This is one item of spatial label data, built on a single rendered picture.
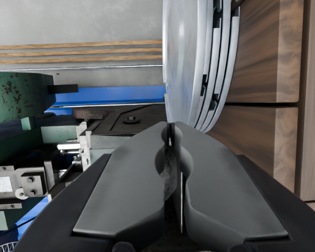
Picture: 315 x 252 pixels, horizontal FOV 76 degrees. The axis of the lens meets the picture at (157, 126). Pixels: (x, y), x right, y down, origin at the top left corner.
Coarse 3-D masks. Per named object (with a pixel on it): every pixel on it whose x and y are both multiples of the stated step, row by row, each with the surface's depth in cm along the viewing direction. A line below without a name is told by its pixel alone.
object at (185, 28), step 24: (168, 0) 35; (192, 0) 19; (168, 24) 32; (192, 24) 19; (168, 48) 33; (192, 48) 20; (168, 72) 34; (192, 72) 20; (168, 96) 40; (192, 96) 18; (168, 120) 39; (192, 120) 20
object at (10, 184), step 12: (36, 156) 99; (24, 168) 87; (36, 168) 87; (0, 180) 87; (12, 180) 88; (24, 180) 85; (36, 180) 86; (0, 192) 89; (12, 192) 89; (24, 192) 86; (36, 192) 87
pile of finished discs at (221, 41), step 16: (208, 0) 19; (224, 0) 19; (208, 16) 19; (224, 16) 19; (208, 32) 19; (224, 32) 19; (208, 48) 20; (224, 48) 20; (208, 64) 20; (224, 64) 21; (208, 80) 21; (224, 80) 21; (208, 96) 23; (224, 96) 23; (208, 112) 25; (208, 128) 28
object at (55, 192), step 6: (72, 168) 88; (66, 174) 82; (72, 174) 84; (78, 174) 84; (60, 180) 76; (66, 180) 80; (72, 180) 80; (54, 186) 71; (60, 186) 75; (48, 192) 68; (54, 192) 70; (48, 198) 68
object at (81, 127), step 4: (84, 120) 92; (88, 120) 94; (80, 124) 90; (84, 124) 90; (88, 124) 94; (76, 128) 91; (80, 128) 90; (84, 128) 90; (80, 132) 91; (68, 140) 93; (72, 140) 94; (76, 140) 93; (80, 152) 94
